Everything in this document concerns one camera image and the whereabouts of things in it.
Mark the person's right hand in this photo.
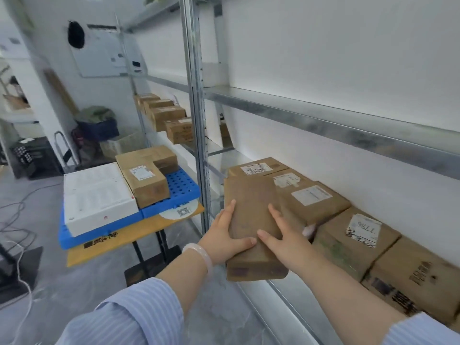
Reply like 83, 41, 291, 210
257, 204, 317, 273

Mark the person's left hand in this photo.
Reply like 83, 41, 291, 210
199, 199, 258, 266

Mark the plain brown cardboard box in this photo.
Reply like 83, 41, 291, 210
223, 175, 289, 283

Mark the person's left forearm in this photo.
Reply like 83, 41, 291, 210
56, 248, 213, 345

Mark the person's right forearm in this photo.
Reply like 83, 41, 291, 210
287, 252, 460, 345

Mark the cardboard box with white label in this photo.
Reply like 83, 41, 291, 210
272, 169, 314, 191
227, 157, 289, 178
280, 180, 351, 227

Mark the round white sticker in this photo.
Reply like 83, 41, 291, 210
159, 199, 199, 220

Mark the blue perforated plastic tray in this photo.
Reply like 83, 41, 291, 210
58, 167, 202, 250

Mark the cardboard box with handwritten label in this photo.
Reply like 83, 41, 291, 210
312, 206, 402, 283

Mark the small cardboard parcel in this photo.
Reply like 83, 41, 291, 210
143, 99, 175, 118
133, 93, 161, 113
165, 117, 195, 145
149, 105, 187, 132
219, 121, 233, 148

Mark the long labelled cardboard box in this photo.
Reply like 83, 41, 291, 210
115, 153, 170, 209

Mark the square cardboard box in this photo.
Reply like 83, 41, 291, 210
143, 145, 179, 176

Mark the yellow folding table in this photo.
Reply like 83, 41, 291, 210
66, 202, 205, 288

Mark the grey metal shelf rack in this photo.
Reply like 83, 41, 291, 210
119, 0, 460, 345

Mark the cardboard box with black print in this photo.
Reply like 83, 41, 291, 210
361, 236, 460, 326

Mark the flat white carton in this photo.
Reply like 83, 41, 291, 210
63, 162, 140, 237

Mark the white foam box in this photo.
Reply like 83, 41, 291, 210
99, 132, 144, 160

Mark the navy storage crate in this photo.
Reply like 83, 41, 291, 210
77, 118, 120, 142

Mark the green bag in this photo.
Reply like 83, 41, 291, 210
74, 106, 116, 124

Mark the grey step ladder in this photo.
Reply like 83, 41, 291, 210
53, 131, 78, 173

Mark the black stand base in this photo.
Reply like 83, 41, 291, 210
0, 243, 44, 303

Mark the wooden plank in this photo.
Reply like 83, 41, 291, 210
43, 68, 80, 116

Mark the black hanging cap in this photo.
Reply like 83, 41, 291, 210
68, 21, 86, 49

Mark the white jade bracelet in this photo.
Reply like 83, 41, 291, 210
182, 243, 213, 274

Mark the white cable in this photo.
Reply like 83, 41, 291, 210
0, 241, 37, 345

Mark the black cable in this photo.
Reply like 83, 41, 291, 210
0, 182, 62, 248

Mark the white wall board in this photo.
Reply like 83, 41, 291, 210
69, 24, 148, 78

